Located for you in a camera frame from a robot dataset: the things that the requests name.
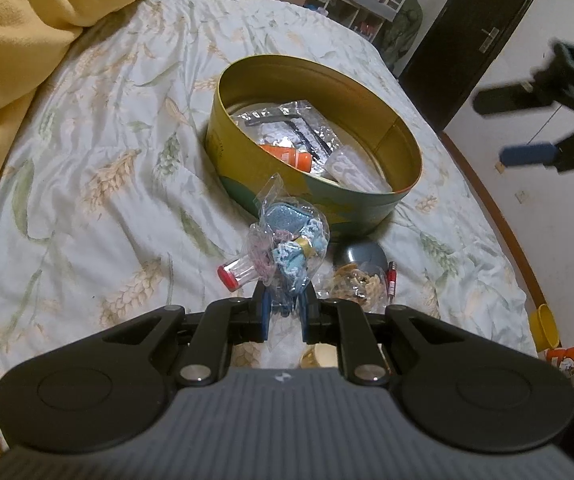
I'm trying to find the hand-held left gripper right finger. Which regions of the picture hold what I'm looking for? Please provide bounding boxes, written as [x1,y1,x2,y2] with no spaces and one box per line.
[297,282,472,388]

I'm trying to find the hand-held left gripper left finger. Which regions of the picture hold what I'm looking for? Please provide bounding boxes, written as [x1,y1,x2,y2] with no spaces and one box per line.
[99,282,272,388]

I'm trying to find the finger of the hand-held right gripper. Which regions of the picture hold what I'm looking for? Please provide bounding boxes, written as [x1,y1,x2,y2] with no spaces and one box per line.
[499,127,574,174]
[473,81,544,117]

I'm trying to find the clear vial with red cap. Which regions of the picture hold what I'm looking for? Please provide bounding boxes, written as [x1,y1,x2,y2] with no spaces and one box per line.
[217,254,262,292]

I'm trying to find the clear bag of blue accessories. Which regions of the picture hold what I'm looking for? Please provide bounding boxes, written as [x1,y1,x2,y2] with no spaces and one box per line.
[247,174,330,311]

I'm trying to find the clear plastic packet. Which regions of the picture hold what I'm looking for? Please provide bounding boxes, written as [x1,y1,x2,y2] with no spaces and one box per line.
[324,145,392,193]

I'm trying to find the orange squeeze tube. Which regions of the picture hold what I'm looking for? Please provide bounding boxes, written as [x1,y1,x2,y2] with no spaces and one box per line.
[259,142,314,175]

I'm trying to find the round floral tin container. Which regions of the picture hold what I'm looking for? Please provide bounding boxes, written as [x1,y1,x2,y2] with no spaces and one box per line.
[204,55,424,238]

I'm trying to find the grey round disc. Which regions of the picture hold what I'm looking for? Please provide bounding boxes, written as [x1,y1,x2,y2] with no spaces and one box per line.
[332,240,388,278]

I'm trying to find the dark door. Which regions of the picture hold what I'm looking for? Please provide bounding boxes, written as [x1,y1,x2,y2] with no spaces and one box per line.
[398,0,554,133]

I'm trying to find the green jacket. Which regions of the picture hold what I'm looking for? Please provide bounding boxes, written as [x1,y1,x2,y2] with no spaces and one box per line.
[377,0,424,71]

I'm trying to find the yellow cup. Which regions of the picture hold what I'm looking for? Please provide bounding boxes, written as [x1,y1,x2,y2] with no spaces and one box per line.
[528,304,562,352]

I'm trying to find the white storage shelf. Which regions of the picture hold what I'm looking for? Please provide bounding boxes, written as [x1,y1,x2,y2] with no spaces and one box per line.
[303,0,412,43]

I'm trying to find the orange snack packet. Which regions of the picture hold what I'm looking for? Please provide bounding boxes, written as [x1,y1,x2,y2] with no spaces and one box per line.
[544,341,574,376]

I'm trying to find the floral bed sheet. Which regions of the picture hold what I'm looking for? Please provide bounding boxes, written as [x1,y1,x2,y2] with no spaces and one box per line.
[0,0,538,411]

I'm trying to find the yellow blanket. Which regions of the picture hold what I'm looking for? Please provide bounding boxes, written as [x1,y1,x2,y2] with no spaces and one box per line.
[0,0,168,468]

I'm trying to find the metal door handle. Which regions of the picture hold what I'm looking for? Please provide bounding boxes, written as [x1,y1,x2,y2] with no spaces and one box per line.
[479,27,500,54]

